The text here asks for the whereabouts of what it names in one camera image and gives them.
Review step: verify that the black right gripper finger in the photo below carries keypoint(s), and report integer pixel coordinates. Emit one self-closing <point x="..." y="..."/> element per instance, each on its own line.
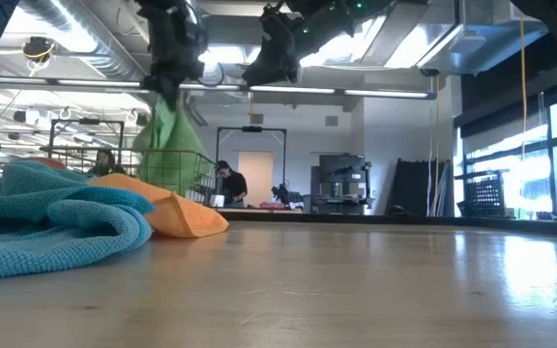
<point x="264" y="72"/>
<point x="290" y="72"/>

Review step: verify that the green microfiber towel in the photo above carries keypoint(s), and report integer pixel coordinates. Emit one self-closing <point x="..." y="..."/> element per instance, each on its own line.
<point x="177" y="135"/>

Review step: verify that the orange microfiber towel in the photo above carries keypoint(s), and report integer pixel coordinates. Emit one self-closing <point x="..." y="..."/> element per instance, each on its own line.
<point x="182" y="212"/>

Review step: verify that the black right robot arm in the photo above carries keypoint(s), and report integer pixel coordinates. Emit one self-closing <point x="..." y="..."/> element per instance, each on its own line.
<point x="336" y="24"/>

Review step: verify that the black background robot arm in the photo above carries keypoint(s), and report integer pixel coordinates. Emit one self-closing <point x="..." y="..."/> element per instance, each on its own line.
<point x="283" y="193"/>

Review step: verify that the light blue microfiber towel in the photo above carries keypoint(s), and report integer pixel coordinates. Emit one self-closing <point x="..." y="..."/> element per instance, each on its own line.
<point x="41" y="251"/>

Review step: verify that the person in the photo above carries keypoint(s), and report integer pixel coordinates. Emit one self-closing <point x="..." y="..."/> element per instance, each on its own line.
<point x="235" y="186"/>
<point x="106" y="162"/>

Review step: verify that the black equipment rack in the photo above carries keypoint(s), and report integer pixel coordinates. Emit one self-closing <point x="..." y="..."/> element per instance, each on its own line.
<point x="341" y="169"/>

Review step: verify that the black leaning panel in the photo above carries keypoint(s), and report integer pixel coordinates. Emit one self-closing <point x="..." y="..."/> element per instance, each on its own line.
<point x="411" y="188"/>

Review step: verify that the black plastic crate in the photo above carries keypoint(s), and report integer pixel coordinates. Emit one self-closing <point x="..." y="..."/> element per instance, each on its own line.
<point x="484" y="195"/>

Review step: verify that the black gantry frame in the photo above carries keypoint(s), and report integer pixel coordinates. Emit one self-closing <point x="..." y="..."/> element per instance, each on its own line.
<point x="252" y="129"/>
<point x="87" y="121"/>

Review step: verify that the silver round air duct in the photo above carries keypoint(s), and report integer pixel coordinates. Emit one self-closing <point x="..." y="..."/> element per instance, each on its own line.
<point x="90" y="38"/>

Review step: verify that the silver ceiling duct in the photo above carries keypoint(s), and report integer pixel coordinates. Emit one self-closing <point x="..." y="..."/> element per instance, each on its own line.
<point x="428" y="38"/>

